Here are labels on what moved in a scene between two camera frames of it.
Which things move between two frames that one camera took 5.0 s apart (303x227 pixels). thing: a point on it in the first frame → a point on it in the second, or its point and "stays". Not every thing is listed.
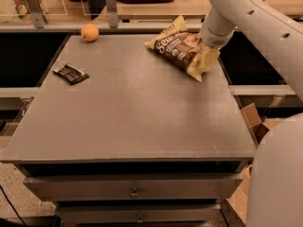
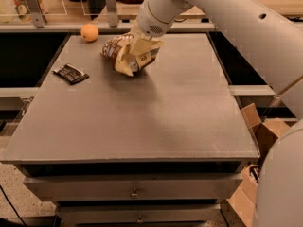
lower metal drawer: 137,215 stays
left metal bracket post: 34,7 stays
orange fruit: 90,32 stays
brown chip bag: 185,48 → 114,45
